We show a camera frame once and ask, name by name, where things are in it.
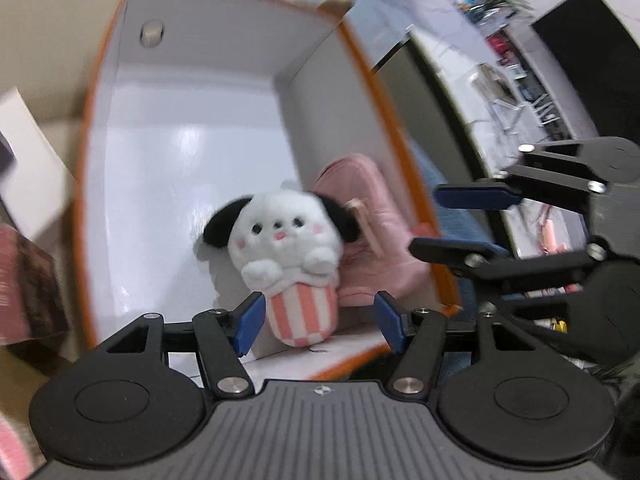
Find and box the pink plush pouch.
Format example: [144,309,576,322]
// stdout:
[314,154,430,308]

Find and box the white dog plush toy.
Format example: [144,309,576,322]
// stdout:
[202,190,360,348]

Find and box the maroon patterned box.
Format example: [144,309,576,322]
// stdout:
[0,224,68,347]

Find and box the black square gift box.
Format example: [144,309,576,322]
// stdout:
[0,133,16,177]

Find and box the white tv cabinet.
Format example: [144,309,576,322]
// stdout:
[399,0,601,141]

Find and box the marble coffee table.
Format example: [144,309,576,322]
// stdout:
[374,27,594,261]

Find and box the black television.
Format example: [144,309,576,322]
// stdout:
[533,0,639,143]

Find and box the white flat box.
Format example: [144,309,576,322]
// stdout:
[1,88,75,247]

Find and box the orange cardboard box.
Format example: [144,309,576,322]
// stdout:
[74,0,436,346]

